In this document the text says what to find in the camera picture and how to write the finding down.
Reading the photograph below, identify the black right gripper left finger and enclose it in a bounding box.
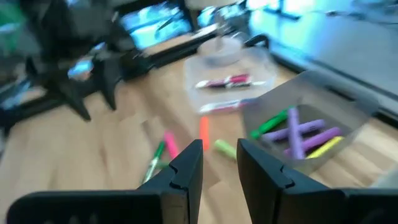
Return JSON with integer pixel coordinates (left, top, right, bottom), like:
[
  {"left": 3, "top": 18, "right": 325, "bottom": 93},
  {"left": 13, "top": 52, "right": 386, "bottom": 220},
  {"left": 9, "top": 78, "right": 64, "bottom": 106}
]
[{"left": 6, "top": 138, "right": 204, "bottom": 224}]

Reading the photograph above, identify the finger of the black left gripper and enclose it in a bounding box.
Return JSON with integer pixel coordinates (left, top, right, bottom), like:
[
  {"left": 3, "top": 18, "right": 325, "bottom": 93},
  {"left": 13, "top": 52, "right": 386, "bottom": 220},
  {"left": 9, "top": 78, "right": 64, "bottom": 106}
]
[
  {"left": 49, "top": 78, "right": 92, "bottom": 123},
  {"left": 98, "top": 60, "right": 121, "bottom": 111}
]

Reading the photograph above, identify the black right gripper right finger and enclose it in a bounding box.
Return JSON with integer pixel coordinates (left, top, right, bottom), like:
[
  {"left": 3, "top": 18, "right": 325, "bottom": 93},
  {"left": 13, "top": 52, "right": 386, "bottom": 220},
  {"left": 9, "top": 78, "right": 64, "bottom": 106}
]
[{"left": 236, "top": 138, "right": 398, "bottom": 224}]

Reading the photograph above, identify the green dry-erase marker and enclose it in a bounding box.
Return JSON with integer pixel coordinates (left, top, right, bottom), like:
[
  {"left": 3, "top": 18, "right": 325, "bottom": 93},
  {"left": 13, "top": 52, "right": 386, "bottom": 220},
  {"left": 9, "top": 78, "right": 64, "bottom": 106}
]
[{"left": 141, "top": 140, "right": 166, "bottom": 185}]

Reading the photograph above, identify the pink highlighter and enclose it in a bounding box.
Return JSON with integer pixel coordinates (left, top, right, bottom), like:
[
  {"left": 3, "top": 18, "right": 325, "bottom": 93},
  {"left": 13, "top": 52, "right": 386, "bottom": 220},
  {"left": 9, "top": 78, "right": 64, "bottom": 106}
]
[{"left": 164, "top": 131, "right": 180, "bottom": 160}]

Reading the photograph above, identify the purple highlighter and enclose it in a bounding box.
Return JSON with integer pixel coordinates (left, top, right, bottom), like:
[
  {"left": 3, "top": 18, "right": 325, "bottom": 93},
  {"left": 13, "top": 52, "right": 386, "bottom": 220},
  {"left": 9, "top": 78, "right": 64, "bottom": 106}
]
[
  {"left": 283, "top": 126, "right": 343, "bottom": 156},
  {"left": 286, "top": 106, "right": 306, "bottom": 160},
  {"left": 262, "top": 119, "right": 326, "bottom": 142}
]

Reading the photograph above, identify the light green highlighter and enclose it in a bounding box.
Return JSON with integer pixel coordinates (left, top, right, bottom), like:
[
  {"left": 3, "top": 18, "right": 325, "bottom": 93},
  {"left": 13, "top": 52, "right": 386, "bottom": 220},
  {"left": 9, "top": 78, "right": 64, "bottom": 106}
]
[{"left": 213, "top": 139, "right": 239, "bottom": 161}]

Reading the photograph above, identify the orange highlighter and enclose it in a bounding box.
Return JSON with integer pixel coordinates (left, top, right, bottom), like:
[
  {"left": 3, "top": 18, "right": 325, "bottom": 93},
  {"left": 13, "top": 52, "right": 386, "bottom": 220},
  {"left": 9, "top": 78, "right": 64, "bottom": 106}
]
[{"left": 198, "top": 116, "right": 211, "bottom": 152}]

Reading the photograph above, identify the dark green highlighter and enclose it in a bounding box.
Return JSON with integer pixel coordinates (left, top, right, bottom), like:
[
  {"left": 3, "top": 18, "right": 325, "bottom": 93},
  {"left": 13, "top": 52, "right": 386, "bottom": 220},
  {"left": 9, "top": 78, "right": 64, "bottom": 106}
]
[{"left": 249, "top": 108, "right": 295, "bottom": 140}]

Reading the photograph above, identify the yellow highlighter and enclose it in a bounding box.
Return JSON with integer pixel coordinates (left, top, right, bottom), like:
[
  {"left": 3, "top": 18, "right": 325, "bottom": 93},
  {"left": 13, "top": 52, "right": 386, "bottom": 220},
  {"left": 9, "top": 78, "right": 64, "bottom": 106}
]
[{"left": 306, "top": 136, "right": 345, "bottom": 159}]

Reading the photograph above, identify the blue dry-erase marker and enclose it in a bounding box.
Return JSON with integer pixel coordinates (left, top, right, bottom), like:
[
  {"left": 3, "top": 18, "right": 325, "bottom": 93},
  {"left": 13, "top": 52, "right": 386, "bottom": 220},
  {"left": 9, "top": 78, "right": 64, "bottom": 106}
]
[{"left": 198, "top": 98, "right": 261, "bottom": 113}]

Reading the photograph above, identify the maroon dry-erase marker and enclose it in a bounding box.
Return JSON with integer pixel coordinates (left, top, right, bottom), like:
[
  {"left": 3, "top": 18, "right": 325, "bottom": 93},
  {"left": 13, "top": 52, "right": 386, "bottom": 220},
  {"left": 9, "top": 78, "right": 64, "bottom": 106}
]
[{"left": 195, "top": 79, "right": 268, "bottom": 90}]

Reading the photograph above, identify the red dry-erase marker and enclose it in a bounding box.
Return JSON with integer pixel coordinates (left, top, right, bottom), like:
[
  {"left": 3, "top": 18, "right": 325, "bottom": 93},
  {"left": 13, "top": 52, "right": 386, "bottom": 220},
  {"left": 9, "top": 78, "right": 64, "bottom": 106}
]
[{"left": 228, "top": 73, "right": 252, "bottom": 84}]

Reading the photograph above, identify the large window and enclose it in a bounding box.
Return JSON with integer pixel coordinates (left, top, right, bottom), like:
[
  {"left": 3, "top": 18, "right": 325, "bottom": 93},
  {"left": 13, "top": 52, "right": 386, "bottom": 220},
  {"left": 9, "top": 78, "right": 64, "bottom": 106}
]
[{"left": 119, "top": 0, "right": 312, "bottom": 50}]

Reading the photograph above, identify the clear plastic bin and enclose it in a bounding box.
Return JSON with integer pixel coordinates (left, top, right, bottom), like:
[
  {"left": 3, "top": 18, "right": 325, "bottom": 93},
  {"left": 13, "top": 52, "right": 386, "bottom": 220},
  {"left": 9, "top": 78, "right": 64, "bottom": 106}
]
[{"left": 182, "top": 46, "right": 278, "bottom": 115}]

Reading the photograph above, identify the grey translucent plastic bin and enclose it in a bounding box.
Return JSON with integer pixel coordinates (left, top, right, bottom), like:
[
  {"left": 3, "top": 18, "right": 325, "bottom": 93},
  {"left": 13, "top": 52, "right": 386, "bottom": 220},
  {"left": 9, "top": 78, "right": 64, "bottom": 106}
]
[{"left": 241, "top": 70, "right": 380, "bottom": 175}]

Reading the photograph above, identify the black loop handle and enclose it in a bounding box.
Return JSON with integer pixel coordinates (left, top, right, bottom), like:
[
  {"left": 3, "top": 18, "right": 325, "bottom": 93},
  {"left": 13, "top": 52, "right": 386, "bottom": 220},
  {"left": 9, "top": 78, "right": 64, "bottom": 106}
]
[{"left": 244, "top": 33, "right": 271, "bottom": 50}]

